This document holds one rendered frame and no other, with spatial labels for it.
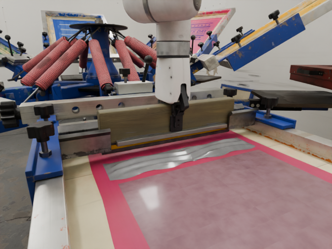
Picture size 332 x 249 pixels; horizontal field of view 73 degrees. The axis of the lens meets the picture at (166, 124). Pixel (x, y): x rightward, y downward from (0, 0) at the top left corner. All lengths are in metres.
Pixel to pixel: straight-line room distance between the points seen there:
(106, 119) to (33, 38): 4.17
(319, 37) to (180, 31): 2.22
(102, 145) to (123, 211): 0.17
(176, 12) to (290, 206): 0.36
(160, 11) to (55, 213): 0.34
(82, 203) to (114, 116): 0.19
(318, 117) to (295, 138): 2.01
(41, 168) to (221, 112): 0.43
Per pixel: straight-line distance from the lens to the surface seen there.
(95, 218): 0.35
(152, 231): 0.32
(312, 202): 0.43
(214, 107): 0.59
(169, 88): 0.49
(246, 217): 0.36
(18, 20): 4.64
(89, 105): 0.71
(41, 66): 1.20
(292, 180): 0.48
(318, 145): 0.59
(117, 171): 0.44
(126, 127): 0.49
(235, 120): 0.63
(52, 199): 0.35
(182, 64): 0.48
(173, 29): 0.49
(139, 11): 0.45
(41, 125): 0.43
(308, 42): 2.68
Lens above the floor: 1.18
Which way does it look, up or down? 18 degrees down
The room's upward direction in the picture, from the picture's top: straight up
